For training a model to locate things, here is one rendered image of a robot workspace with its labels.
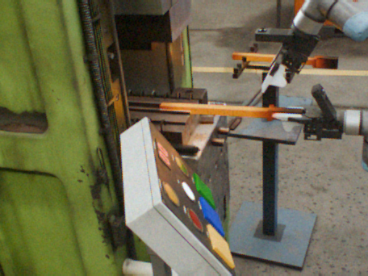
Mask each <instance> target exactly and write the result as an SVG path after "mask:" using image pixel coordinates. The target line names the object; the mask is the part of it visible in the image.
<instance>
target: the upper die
mask: <svg viewBox="0 0 368 276"><path fill-rule="evenodd" d="M191 21H192V14H191V6H190V0H178V1H177V2H175V4H174V5H173V6H171V7H170V8H169V10H168V11H166V12H165V13H164V14H163V15H115V28H116V31H117V36H118V40H119V42H140V43H173V42H174V41H175V40H176V39H177V38H178V36H179V35H180V34H181V33H182V31H183V30H184V29H185V28H186V27H187V25H188V24H190V22H191Z"/></svg>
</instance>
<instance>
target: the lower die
mask: <svg viewBox="0 0 368 276"><path fill-rule="evenodd" d="M128 102H149V103H159V104H162V103H163V102H180V103H193V104H199V101H198V100H192V99H191V100H190V101H189V99H171V98H166V99H163V98H150V97H141V98H140V97H138V96H129V97H128ZM128 109H129V114H130V118H131V126H129V127H130V128H131V127H132V126H133V125H134V124H133V122H134V118H135V117H138V118H139V121H141V120H142V119H143V118H145V117H147V118H152V120H153V125H154V126H155V127H156V129H157V130H158V131H159V132H160V133H161V128H160V124H161V120H162V119H165V125H164V121H163V122H162V131H163V136H164V137H165V139H166V140H167V141H169V144H187V142H188V140H189V139H190V137H191V135H192V134H193V132H194V130H195V128H196V127H197V124H198V123H199V121H200V115H198V114H190V111H182V110H172V109H152V108H143V107H128Z"/></svg>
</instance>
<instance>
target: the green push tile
mask: <svg viewBox="0 0 368 276"><path fill-rule="evenodd" d="M193 176H194V183H195V185H196V187H197V191H198V192H199V193H200V195H201V196H202V197H203V198H204V200H206V202H207V203H209V206H210V207H212V209H214V210H215V202H214V200H213V198H212V193H211V191H210V190H209V188H208V187H207V186H206V184H204V183H203V181H202V180H201V179H200V178H199V176H198V175H197V174H196V173H194V174H193Z"/></svg>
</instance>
